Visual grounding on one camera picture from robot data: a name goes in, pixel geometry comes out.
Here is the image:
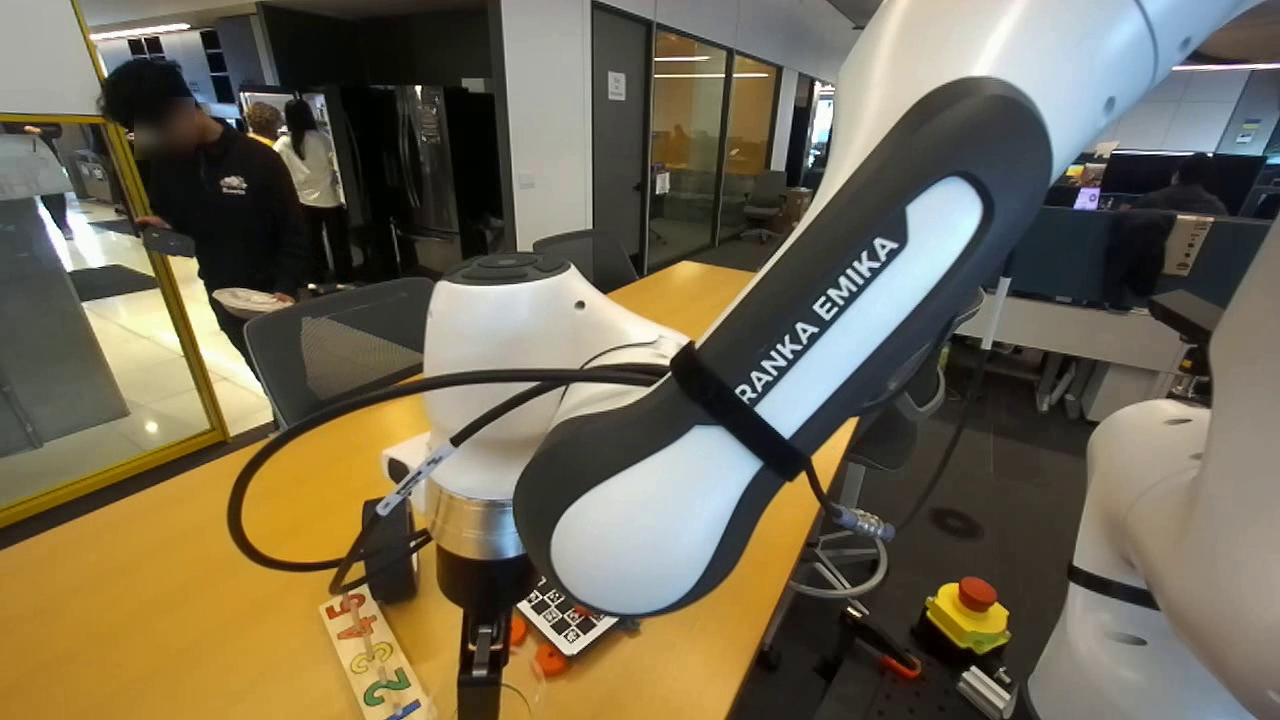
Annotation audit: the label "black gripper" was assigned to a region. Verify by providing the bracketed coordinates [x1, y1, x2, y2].
[454, 605, 516, 720]

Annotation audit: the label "checkered marker calibration board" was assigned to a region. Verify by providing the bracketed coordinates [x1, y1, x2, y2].
[514, 574, 623, 665]

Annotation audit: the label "colourful number puzzle board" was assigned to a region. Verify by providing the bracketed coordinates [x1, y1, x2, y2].
[318, 582, 440, 720]

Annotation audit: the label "black tape roll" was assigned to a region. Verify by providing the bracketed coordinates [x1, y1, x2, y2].
[355, 497, 425, 608]

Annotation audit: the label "black orange clamp tool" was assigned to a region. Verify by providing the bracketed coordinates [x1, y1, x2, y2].
[837, 605, 927, 686]

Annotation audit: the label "white plate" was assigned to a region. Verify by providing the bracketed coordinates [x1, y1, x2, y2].
[207, 282, 301, 319]

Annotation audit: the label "yellow red emergency stop button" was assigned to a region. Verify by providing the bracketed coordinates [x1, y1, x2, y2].
[921, 570, 1018, 660]

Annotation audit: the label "grey metal box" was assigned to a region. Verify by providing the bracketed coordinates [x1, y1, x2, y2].
[954, 660, 1019, 720]

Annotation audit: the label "black floor outlet cover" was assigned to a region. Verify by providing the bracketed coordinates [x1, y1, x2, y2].
[926, 503, 988, 542]

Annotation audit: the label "yellow framed glass partition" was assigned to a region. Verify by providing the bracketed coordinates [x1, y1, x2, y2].
[0, 0, 232, 533]

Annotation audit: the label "person in black shirt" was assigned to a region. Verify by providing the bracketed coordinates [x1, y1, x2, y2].
[101, 53, 307, 385]

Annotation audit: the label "person in white shirt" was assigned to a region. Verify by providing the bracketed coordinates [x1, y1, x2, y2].
[272, 90, 362, 275]

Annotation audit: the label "dark framed glass doors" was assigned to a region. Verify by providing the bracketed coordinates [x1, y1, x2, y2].
[587, 2, 785, 270]

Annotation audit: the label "white desk blue partition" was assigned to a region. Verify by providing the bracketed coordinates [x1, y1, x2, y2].
[955, 150, 1280, 425]

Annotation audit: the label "black camera cable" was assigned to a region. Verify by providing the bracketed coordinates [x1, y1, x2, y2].
[221, 359, 687, 579]

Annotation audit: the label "black cable silver connector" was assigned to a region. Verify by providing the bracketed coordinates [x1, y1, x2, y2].
[795, 442, 902, 546]

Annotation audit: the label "grey chair with foot ring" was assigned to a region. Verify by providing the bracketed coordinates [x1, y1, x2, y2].
[794, 356, 968, 608]

